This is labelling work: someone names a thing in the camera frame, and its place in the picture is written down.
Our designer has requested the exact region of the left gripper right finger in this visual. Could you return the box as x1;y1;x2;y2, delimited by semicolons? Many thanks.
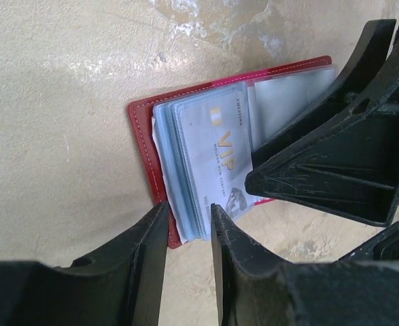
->
211;205;399;325

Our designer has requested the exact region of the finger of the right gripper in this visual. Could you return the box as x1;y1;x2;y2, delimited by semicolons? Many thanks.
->
252;19;396;163
245;21;399;227

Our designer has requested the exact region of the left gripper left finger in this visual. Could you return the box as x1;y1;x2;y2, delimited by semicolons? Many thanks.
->
0;202;169;325

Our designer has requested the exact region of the blue credit card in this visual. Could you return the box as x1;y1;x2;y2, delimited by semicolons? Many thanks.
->
175;88;257;222

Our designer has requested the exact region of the red leather card holder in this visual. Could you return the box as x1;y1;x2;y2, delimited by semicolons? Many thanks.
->
127;54;338;251

